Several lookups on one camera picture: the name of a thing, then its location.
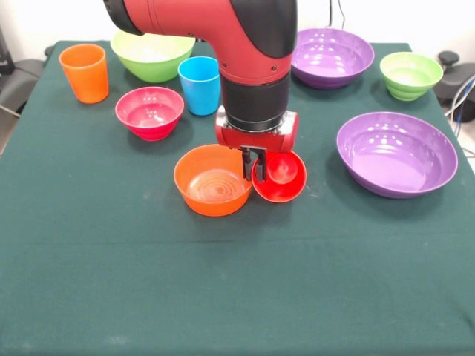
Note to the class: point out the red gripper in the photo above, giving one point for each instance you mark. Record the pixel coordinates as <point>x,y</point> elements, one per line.
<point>259,141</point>

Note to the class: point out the red cup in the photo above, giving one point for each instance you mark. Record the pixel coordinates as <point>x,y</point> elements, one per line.
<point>282,191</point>

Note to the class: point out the orange bowl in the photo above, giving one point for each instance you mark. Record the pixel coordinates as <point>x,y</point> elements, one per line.
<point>211,200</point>

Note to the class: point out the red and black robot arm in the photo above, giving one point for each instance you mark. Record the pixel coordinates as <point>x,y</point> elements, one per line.
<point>241,44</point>

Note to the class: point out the blue cup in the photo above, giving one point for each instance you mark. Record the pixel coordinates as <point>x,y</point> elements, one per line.
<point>200,92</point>

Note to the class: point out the pink bowl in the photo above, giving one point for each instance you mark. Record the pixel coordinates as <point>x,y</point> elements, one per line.
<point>150,122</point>

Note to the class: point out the dark green tablecloth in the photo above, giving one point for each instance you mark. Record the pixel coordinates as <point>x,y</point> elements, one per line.
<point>222,278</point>

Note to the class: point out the purple bowl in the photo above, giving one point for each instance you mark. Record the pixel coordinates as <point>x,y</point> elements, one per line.
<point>397,159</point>
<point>334,59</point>

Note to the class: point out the large green bowl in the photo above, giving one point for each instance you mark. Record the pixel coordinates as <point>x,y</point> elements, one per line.
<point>156,66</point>

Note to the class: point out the small green bowl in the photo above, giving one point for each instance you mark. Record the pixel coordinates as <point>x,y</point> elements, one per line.
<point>410,79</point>

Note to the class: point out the orange cup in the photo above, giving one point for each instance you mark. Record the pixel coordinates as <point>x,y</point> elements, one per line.
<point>87,78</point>

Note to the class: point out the black chair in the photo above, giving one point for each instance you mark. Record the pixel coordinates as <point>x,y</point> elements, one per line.
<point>458,79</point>
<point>18,83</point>

